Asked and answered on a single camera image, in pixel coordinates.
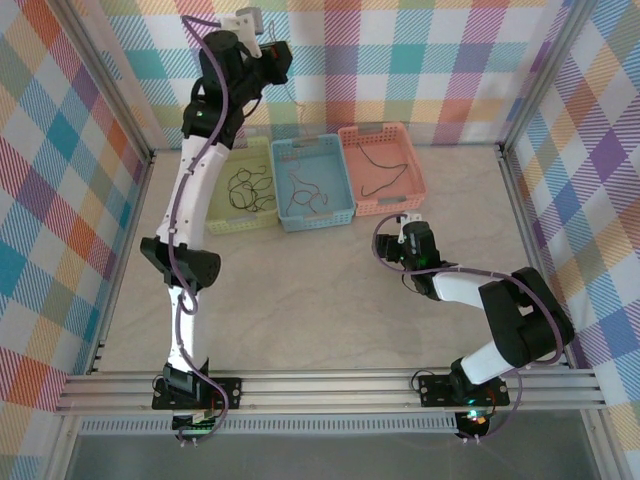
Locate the pink plastic basket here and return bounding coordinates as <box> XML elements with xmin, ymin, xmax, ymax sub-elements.
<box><xmin>337</xmin><ymin>121</ymin><xmax>429</xmax><ymax>217</ymax></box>

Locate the green left controller board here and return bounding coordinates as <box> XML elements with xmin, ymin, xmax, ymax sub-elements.
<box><xmin>172</xmin><ymin>409</ymin><xmax>221</xmax><ymax>434</ymax></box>

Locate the aluminium mounting rail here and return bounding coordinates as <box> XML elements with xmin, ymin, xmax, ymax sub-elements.
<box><xmin>52</xmin><ymin>368</ymin><xmax>609</xmax><ymax>415</ymax></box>

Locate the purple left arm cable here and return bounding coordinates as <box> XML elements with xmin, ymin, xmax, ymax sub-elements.
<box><xmin>167</xmin><ymin>14</ymin><xmax>232</xmax><ymax>446</ymax></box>

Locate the thin black cable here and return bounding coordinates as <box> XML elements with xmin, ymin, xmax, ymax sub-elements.
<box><xmin>355</xmin><ymin>143</ymin><xmax>409</xmax><ymax>197</ymax></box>

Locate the thin dark green cable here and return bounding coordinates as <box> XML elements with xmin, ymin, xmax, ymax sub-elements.
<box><xmin>227</xmin><ymin>166</ymin><xmax>276</xmax><ymax>214</ymax></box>

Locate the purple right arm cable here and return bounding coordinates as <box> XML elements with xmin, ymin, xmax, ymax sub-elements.
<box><xmin>372</xmin><ymin>214</ymin><xmax>569</xmax><ymax>444</ymax></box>

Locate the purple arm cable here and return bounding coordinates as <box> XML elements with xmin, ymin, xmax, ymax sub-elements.
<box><xmin>167</xmin><ymin>14</ymin><xmax>232</xmax><ymax>446</ymax></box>
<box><xmin>372</xmin><ymin>214</ymin><xmax>569</xmax><ymax>444</ymax></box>

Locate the aluminium side rail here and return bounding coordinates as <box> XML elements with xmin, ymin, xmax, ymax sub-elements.
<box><xmin>497</xmin><ymin>144</ymin><xmax>599</xmax><ymax>374</ymax></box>
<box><xmin>87</xmin><ymin>152</ymin><xmax>157</xmax><ymax>376</ymax></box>

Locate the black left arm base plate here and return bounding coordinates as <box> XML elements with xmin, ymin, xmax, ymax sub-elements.
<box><xmin>152</xmin><ymin>377</ymin><xmax>244</xmax><ymax>412</ymax></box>

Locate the blue plastic basket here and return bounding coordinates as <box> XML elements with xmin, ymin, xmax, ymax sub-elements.
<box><xmin>270</xmin><ymin>133</ymin><xmax>357</xmax><ymax>234</ymax></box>

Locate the grey slotted cable duct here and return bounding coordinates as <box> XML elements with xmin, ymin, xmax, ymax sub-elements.
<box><xmin>79</xmin><ymin>413</ymin><xmax>459</xmax><ymax>435</ymax></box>

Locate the thin red-brown cable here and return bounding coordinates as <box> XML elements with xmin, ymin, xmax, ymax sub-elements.
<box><xmin>287</xmin><ymin>168</ymin><xmax>330</xmax><ymax>217</ymax></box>

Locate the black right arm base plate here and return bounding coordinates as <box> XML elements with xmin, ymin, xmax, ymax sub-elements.
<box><xmin>417</xmin><ymin>372</ymin><xmax>511</xmax><ymax>409</ymax></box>

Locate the aluminium frame post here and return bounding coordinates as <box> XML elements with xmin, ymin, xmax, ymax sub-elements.
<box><xmin>498</xmin><ymin>0</ymin><xmax>587</xmax><ymax>157</ymax></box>
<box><xmin>58</xmin><ymin>0</ymin><xmax>157</xmax><ymax>164</ymax></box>

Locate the green plastic basket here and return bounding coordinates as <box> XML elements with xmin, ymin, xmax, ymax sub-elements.
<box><xmin>205</xmin><ymin>136</ymin><xmax>279</xmax><ymax>236</ymax></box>

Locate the right controller board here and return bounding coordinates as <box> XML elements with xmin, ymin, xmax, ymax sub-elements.
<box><xmin>457</xmin><ymin>409</ymin><xmax>489</xmax><ymax>431</ymax></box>

